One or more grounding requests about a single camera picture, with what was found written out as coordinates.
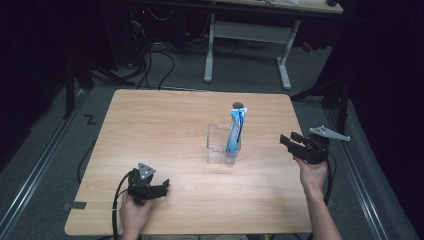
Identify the person's right hand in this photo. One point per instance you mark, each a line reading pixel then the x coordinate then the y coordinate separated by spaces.
pixel 313 175

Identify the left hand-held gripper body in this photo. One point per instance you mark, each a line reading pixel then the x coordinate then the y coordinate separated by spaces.
pixel 141 190

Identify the person's left hand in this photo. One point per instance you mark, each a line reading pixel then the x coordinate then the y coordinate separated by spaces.
pixel 134 216

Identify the clear plastic container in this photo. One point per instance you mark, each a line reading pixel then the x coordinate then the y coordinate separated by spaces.
pixel 216 146

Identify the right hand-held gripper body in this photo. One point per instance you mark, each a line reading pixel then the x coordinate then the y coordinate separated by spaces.
pixel 315 148

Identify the desk with white metal legs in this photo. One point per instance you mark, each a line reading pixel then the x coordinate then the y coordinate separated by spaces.
pixel 250 31

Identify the black metal stand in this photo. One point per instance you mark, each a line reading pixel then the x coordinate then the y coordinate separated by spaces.
pixel 341 106
pixel 70 90

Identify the dark round table grommet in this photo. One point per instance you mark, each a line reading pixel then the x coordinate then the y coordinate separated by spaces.
pixel 237 104

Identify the metal floor rail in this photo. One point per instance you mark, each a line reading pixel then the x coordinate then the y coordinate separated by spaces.
pixel 361 190
pixel 36 166

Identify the grey tape piece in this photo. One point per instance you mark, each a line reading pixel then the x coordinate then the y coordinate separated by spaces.
pixel 76 205

